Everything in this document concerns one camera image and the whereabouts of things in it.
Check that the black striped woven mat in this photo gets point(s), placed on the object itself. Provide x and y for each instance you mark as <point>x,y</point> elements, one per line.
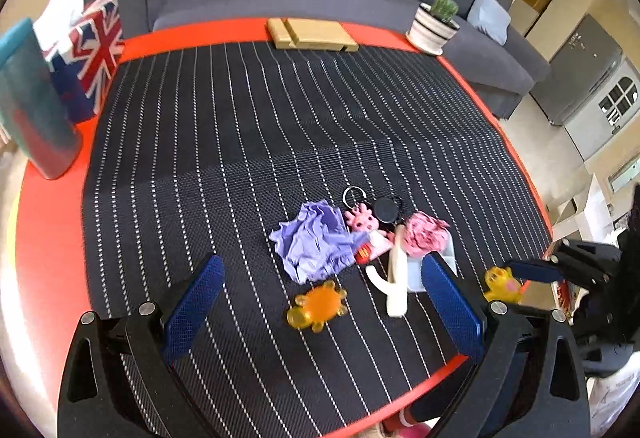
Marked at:
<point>250,142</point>

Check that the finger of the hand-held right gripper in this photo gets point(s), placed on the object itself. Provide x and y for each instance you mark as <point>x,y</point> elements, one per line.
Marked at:
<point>532,270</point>

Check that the white shelf unit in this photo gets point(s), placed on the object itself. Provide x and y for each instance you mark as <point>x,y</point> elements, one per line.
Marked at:
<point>587,213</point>

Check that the orange turtle toy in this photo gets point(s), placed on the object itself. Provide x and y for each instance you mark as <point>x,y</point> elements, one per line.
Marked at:
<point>320,305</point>

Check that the flag print tissue box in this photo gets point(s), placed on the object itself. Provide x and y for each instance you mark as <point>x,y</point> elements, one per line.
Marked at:
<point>95,52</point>

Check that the pink paper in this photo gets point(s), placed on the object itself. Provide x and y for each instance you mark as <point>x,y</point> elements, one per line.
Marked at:
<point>425,233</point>

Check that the light blue cushion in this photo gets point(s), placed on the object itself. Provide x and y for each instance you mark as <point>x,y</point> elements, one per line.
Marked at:
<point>490,15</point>

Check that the wooden phone stand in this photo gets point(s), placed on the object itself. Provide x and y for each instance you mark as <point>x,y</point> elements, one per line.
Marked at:
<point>310,33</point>

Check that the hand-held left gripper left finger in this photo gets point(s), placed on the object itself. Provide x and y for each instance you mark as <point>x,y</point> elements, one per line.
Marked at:
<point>195,298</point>

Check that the grey refrigerator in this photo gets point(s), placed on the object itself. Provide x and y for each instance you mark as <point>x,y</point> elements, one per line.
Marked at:
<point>580,72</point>

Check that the white door with window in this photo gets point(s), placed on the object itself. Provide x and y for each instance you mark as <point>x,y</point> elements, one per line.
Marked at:
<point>610,127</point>

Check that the black round badge reel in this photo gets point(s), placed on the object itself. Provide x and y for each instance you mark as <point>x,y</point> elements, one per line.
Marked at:
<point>387,210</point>

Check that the white tissue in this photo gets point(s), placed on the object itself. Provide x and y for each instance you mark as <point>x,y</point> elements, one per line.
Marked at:
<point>60,12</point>

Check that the white cactus-shaped plastic piece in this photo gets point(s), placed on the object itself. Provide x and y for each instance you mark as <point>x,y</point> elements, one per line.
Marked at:
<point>396,278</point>

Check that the purple paper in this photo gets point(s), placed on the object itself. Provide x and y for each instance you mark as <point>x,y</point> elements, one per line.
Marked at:
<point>315,243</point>

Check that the potted cactus in striped pot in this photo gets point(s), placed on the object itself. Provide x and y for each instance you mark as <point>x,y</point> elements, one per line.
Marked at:
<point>432,27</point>

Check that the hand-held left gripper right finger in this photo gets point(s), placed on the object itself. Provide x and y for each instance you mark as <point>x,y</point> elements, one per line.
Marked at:
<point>452,308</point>

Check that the yellow duck toy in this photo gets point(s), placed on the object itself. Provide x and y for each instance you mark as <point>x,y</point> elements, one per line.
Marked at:
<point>500,285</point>

